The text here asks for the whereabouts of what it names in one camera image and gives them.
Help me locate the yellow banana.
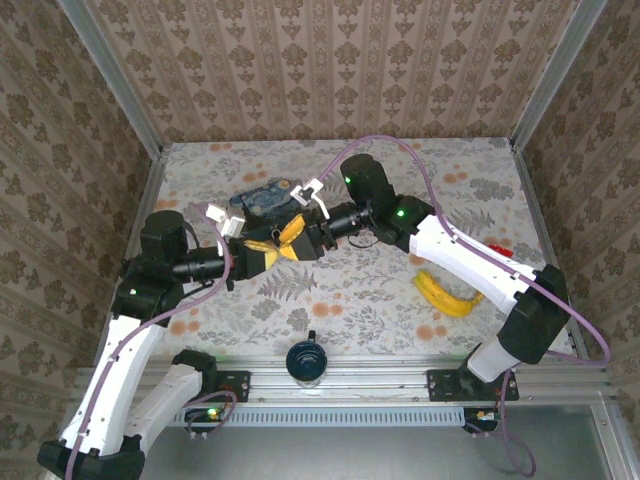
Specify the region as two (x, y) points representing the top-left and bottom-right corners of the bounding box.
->
(413, 269), (485, 319)

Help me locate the grey slotted cable duct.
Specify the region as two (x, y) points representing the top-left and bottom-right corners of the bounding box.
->
(169, 405), (466, 428)

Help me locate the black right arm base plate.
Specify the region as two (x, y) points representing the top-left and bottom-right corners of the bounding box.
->
(426, 367), (519, 403)

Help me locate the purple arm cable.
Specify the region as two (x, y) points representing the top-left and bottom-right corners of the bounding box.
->
(317, 133), (612, 476)
(64, 202), (239, 480)

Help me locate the aluminium mounting rail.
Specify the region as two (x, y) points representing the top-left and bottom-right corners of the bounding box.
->
(73, 355), (615, 404)

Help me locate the black left controller box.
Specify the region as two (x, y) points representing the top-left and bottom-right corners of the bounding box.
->
(184, 407), (225, 434)

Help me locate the grey metal panel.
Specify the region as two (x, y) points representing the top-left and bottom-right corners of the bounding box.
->
(139, 404), (619, 480)

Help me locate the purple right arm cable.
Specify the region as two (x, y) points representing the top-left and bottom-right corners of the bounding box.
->
(317, 133), (612, 476)

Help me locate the floral tablecloth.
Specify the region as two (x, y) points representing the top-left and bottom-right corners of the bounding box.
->
(117, 138), (576, 357)

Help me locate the black right controller box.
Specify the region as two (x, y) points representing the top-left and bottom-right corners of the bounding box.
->
(463, 407), (501, 434)

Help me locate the black controller box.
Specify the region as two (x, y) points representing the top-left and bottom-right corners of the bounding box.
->
(184, 407), (225, 434)
(463, 407), (501, 434)

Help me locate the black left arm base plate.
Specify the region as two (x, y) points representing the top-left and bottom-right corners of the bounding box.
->
(169, 368), (252, 403)

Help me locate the starry night print tin box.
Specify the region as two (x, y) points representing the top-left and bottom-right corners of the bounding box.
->
(228, 178), (301, 221)

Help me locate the aluminium frame post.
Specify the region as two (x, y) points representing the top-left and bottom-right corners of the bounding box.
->
(57, 0), (166, 156)
(509, 0), (609, 151)

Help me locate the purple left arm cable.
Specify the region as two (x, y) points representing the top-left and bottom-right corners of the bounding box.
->
(64, 202), (239, 480)

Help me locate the aluminium side rail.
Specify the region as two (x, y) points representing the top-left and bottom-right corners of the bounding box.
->
(92, 152), (171, 366)
(509, 137), (591, 364)

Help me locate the dark blue mug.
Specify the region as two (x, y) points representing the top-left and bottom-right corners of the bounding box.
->
(285, 329), (329, 389)

